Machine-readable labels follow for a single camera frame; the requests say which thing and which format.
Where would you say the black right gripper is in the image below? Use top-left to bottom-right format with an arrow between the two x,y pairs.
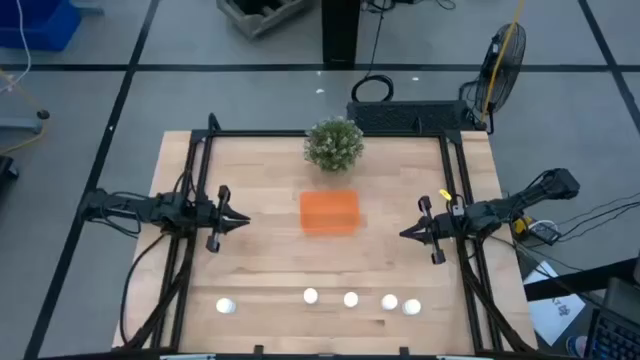
399,195 -> 466,266

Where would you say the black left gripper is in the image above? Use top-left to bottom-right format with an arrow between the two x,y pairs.
196,184 -> 252,254

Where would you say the orange translucent plastic basket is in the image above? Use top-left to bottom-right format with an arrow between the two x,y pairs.
298,188 -> 362,237

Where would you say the black perforated case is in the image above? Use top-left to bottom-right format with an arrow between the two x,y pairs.
346,99 -> 484,134

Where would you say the green potted plant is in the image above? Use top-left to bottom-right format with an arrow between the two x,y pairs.
302,115 -> 366,174

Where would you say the black power adapter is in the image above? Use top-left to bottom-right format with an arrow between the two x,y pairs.
529,219 -> 562,247

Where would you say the white paper sheet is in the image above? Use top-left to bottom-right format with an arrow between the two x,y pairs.
522,260 -> 587,347

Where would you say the black beam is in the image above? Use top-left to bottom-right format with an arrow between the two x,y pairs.
522,257 -> 640,302

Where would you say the round blue white container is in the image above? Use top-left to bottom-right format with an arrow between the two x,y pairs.
567,335 -> 589,358

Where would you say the grey wooden crate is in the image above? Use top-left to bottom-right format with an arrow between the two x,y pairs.
215,0 -> 316,40

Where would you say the black floor fan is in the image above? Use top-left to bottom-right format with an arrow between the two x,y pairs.
459,22 -> 528,135

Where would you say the black column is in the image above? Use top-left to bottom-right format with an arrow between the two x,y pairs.
321,0 -> 362,70

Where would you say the black keyboard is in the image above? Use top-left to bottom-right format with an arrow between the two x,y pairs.
584,307 -> 640,360

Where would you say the grey stand base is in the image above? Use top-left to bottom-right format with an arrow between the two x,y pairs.
0,115 -> 45,135

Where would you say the black equipment foot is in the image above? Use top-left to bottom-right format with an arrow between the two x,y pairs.
0,154 -> 20,181

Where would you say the blue plastic bin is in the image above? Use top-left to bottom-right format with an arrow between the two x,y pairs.
0,0 -> 83,53

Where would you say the black aluminium table frame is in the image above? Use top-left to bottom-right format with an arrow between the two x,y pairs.
112,112 -> 539,360

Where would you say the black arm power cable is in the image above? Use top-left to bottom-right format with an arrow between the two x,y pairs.
118,232 -> 169,346

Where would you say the coiled black cable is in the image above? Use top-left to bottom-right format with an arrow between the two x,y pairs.
350,0 -> 396,104

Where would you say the yellow hose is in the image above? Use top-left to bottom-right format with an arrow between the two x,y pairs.
479,0 -> 526,124

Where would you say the thin white cable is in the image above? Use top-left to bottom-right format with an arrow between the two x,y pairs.
0,0 -> 32,95

